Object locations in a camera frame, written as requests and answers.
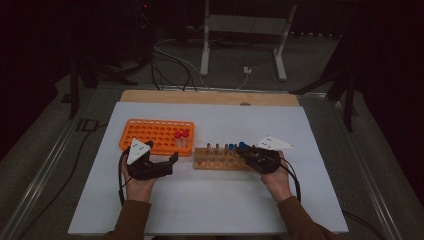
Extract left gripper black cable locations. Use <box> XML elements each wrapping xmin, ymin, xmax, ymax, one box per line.
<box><xmin>117</xmin><ymin>148</ymin><xmax>132</xmax><ymax>206</ymax></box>

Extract person's right hand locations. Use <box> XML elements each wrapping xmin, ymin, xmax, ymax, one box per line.
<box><xmin>260</xmin><ymin>150</ymin><xmax>294</xmax><ymax>204</ymax></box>

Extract black stand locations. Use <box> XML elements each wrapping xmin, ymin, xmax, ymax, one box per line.
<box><xmin>289</xmin><ymin>33</ymin><xmax>357</xmax><ymax>133</ymax></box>
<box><xmin>68</xmin><ymin>54</ymin><xmax>138</xmax><ymax>120</ymax></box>

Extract white board sheet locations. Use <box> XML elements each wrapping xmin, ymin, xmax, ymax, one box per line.
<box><xmin>67</xmin><ymin>101</ymin><xmax>350</xmax><ymax>236</ymax></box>

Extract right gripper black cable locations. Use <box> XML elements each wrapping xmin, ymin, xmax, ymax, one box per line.
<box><xmin>279</xmin><ymin>158</ymin><xmax>302</xmax><ymax>203</ymax></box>

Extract white floor cable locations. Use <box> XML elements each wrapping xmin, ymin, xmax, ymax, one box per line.
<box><xmin>153</xmin><ymin>44</ymin><xmax>249</xmax><ymax>91</ymax></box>

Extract metal frame rail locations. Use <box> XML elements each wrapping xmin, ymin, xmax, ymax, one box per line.
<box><xmin>0</xmin><ymin>88</ymin><xmax>98</xmax><ymax>240</ymax></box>
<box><xmin>328</xmin><ymin>98</ymin><xmax>403</xmax><ymax>240</ymax></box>

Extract orange plastic test tube rack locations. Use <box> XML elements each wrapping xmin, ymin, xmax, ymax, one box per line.
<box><xmin>118</xmin><ymin>118</ymin><xmax>195</xmax><ymax>158</ymax></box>

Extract person's left hand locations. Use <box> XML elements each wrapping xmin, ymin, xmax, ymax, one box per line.
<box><xmin>120</xmin><ymin>155</ymin><xmax>158</xmax><ymax>204</ymax></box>

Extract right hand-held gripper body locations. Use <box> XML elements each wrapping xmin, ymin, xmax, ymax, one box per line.
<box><xmin>245</xmin><ymin>134</ymin><xmax>295</xmax><ymax>175</ymax></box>

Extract wooden test tube rack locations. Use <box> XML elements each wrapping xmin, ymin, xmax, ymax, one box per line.
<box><xmin>193</xmin><ymin>143</ymin><xmax>254</xmax><ymax>172</ymax></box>

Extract black floor cables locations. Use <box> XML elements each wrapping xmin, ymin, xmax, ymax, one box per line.
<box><xmin>149</xmin><ymin>43</ymin><xmax>198</xmax><ymax>93</ymax></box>

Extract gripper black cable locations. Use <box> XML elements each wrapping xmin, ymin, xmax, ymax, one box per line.
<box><xmin>117</xmin><ymin>148</ymin><xmax>132</xmax><ymax>206</ymax></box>
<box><xmin>279</xmin><ymin>158</ymin><xmax>302</xmax><ymax>203</ymax></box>

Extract long black floor cable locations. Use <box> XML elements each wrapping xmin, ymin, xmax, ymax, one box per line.
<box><xmin>16</xmin><ymin>123</ymin><xmax>108</xmax><ymax>240</ymax></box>

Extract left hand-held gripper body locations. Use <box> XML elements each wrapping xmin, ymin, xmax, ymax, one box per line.
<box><xmin>126</xmin><ymin>137</ymin><xmax>174</xmax><ymax>181</ymax></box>

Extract white metal stand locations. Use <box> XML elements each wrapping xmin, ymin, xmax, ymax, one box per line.
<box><xmin>199</xmin><ymin>0</ymin><xmax>298</xmax><ymax>82</ymax></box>

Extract dark equipment rack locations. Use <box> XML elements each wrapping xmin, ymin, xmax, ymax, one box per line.
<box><xmin>133</xmin><ymin>0</ymin><xmax>155</xmax><ymax>66</ymax></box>

